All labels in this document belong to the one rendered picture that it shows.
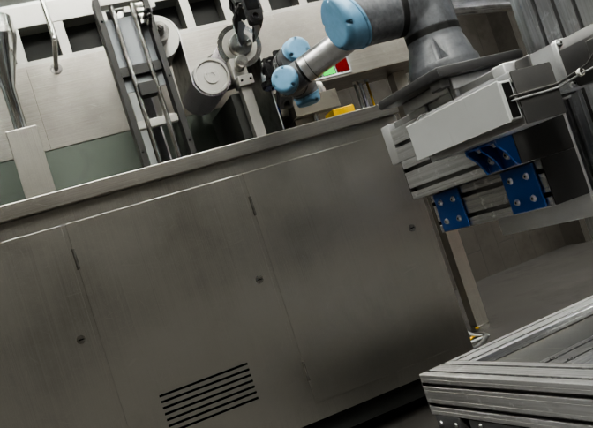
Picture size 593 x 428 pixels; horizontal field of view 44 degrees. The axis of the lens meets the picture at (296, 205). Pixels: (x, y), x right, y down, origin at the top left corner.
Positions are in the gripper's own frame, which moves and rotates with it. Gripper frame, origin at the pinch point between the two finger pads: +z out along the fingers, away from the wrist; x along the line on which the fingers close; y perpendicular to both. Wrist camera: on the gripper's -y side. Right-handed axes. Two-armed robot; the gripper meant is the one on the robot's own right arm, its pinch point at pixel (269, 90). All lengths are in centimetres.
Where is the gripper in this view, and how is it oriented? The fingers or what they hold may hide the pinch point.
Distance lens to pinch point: 244.4
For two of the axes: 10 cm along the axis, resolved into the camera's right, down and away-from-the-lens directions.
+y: -3.1, -9.5, 0.5
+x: -9.1, 2.8, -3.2
